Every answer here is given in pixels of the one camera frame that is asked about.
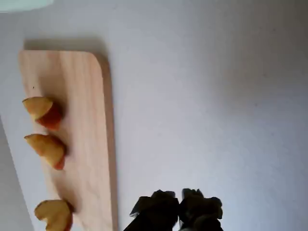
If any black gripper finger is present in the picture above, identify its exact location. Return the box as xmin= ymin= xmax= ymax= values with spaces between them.
xmin=123 ymin=189 xmax=180 ymax=231
xmin=179 ymin=188 xmax=223 ymax=231

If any large yellow apple slice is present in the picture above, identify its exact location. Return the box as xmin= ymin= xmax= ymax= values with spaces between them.
xmin=34 ymin=199 xmax=74 ymax=231

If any wooden cutting board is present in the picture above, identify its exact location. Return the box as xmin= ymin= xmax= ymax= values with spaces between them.
xmin=18 ymin=49 xmax=119 ymax=231

